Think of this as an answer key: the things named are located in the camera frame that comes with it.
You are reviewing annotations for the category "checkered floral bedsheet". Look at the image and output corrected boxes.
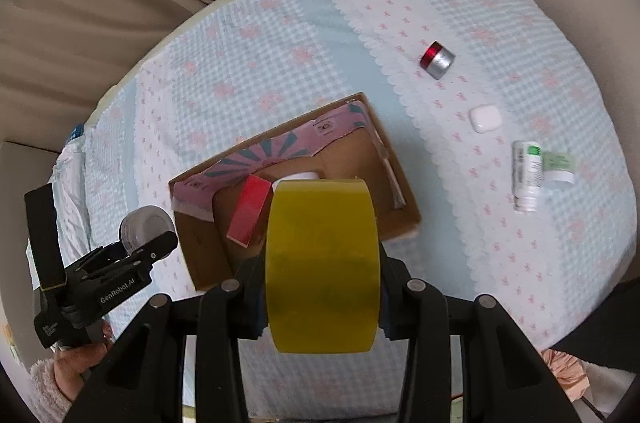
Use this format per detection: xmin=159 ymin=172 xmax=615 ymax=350
xmin=49 ymin=0 xmax=632 ymax=419

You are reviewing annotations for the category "red packet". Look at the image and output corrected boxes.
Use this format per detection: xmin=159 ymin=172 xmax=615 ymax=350
xmin=226 ymin=176 xmax=271 ymax=248

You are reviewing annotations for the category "red and silver jar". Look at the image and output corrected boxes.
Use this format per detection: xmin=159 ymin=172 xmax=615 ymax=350
xmin=419 ymin=41 xmax=456 ymax=80

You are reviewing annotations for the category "person's left forearm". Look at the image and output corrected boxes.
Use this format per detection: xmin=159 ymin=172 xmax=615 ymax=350
xmin=29 ymin=360 xmax=74 ymax=423

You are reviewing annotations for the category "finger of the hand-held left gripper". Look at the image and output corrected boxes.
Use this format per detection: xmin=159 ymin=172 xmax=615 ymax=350
xmin=118 ymin=232 xmax=179 ymax=268

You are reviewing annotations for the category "white bottle with green label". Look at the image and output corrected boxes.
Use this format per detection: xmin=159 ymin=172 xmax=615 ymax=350
xmin=513 ymin=141 xmax=544 ymax=214

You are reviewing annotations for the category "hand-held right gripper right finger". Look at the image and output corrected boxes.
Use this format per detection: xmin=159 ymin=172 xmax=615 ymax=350
xmin=376 ymin=242 xmax=584 ymax=423

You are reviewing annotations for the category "yellow tape roll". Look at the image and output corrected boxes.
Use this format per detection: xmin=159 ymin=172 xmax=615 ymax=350
xmin=265 ymin=177 xmax=384 ymax=354

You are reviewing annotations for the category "pink patterned paper package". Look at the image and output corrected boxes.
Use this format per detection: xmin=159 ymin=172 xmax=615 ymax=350
xmin=171 ymin=100 xmax=376 ymax=223

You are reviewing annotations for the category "white earbuds case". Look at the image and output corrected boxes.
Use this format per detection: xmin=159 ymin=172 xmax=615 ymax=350
xmin=468 ymin=104 xmax=502 ymax=134

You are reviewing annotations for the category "person's left hand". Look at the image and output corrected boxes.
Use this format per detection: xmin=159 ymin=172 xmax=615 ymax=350
xmin=53 ymin=322 xmax=115 ymax=400

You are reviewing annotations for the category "cardboard box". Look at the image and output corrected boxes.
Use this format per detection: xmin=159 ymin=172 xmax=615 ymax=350
xmin=168 ymin=92 xmax=422 ymax=293

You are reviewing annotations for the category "small white green jar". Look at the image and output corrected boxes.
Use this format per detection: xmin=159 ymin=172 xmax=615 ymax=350
xmin=541 ymin=151 xmax=577 ymax=190

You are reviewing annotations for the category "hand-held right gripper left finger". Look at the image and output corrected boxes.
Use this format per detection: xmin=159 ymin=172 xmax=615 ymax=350
xmin=65 ymin=247 xmax=271 ymax=423

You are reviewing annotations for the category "white round jar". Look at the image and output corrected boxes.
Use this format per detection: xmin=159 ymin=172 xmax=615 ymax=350
xmin=119 ymin=206 xmax=177 ymax=255

